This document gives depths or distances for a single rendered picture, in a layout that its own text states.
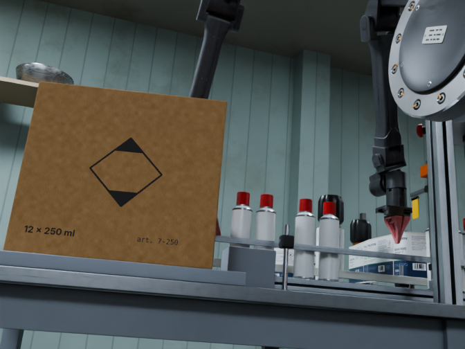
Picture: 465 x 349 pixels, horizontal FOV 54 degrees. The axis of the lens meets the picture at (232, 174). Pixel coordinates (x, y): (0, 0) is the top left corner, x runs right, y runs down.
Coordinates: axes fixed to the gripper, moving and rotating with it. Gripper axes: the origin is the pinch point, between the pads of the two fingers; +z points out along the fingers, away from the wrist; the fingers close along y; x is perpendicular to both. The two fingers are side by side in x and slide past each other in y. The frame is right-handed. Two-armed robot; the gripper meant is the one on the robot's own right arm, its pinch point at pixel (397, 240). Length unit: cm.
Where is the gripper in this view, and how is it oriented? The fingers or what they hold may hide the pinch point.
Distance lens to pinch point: 137.2
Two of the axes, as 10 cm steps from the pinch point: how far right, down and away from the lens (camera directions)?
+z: -0.7, 9.6, -2.6
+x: 1.8, -2.4, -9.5
